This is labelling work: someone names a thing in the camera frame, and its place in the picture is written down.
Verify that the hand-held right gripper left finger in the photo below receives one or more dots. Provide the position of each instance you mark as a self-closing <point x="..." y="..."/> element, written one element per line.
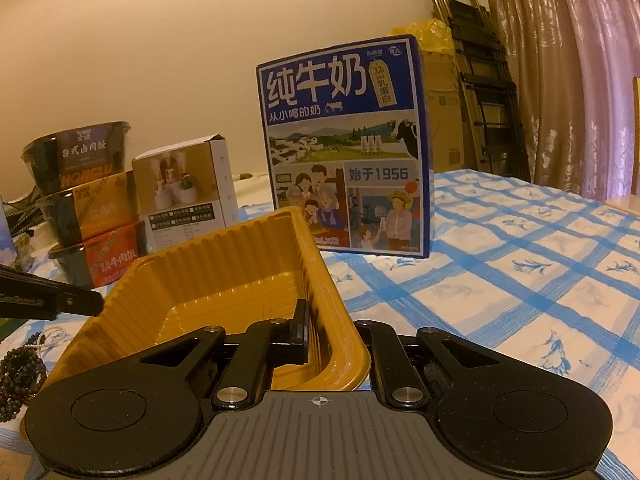
<point x="301" y="332"/>

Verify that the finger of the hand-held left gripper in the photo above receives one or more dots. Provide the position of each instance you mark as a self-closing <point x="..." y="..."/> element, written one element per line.
<point x="50" y="297"/>

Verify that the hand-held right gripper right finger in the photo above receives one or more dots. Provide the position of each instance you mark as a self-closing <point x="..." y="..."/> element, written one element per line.
<point x="380" y="345"/>

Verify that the yellow plastic tray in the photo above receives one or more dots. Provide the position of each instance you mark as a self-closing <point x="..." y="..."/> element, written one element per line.
<point x="200" y="280"/>

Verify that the red label instant rice bowl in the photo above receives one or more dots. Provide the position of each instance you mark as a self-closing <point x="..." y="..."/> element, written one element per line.
<point x="105" y="260"/>

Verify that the light blue milk box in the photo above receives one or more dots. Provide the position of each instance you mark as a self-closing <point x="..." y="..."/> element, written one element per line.
<point x="5" y="240"/>

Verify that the orange label instant rice bowl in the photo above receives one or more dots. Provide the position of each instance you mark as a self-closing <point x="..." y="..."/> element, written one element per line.
<point x="95" y="205"/>

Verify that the black instant rice bowl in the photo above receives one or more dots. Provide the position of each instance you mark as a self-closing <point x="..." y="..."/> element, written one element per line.
<point x="75" y="155"/>

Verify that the blue checked tablecloth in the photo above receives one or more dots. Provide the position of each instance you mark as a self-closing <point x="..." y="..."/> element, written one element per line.
<point x="500" y="260"/>

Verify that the small white product box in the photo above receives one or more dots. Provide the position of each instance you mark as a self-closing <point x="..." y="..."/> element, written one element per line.
<point x="185" y="195"/>

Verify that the dark blue milk box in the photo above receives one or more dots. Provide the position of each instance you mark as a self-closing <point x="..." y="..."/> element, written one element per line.
<point x="340" y="110"/>

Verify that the cardboard box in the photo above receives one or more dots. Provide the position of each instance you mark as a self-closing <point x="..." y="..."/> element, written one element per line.
<point x="445" y="110"/>

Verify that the black folding ladder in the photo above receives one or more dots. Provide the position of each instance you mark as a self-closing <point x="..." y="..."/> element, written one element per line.
<point x="492" y="82"/>

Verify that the yellow plastic bag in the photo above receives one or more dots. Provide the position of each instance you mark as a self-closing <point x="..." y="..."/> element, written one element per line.
<point x="430" y="35"/>

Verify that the pink patterned curtain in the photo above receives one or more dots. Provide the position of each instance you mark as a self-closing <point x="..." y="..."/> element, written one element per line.
<point x="575" y="85"/>

